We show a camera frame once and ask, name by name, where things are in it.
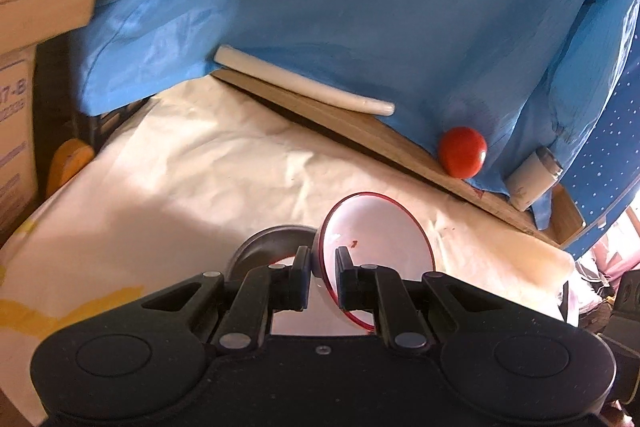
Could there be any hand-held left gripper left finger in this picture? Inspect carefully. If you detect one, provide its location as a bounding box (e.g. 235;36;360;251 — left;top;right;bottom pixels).
142;246;312;354

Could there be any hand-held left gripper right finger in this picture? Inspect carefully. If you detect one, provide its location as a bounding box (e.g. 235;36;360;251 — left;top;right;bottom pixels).
335;246;502;353

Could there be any stainless steel bowl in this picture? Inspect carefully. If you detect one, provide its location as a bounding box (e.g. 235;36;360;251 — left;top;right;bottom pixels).
227;223;321;283

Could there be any pink cloth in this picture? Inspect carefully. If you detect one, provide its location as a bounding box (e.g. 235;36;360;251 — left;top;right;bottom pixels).
575;214;640;303

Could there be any cream table cover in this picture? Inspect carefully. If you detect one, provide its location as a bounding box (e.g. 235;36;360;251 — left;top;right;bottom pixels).
0;74;581;427

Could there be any wooden cutting board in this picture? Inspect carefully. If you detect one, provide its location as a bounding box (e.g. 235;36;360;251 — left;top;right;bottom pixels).
212;69;586;248

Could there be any white cylindrical cup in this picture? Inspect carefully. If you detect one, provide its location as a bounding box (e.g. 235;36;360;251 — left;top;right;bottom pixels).
507;147;563;212

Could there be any blue dotted cloth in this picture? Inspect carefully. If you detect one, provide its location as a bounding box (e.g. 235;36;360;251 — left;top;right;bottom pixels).
560;0;640;258

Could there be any red tomato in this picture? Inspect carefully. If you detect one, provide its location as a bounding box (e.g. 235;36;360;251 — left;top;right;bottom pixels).
438;126;488;179

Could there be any white rolling pin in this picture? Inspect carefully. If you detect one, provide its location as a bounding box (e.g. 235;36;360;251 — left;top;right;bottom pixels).
214;46;396;116

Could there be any orange round object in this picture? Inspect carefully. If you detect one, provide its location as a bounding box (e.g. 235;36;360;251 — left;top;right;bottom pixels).
46;139;97;198

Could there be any blue cloth garment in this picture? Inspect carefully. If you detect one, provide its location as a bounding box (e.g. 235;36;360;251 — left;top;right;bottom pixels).
75;0;640;228

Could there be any labelled carton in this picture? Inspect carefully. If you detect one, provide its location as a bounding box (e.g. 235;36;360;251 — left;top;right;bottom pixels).
0;46;41;240

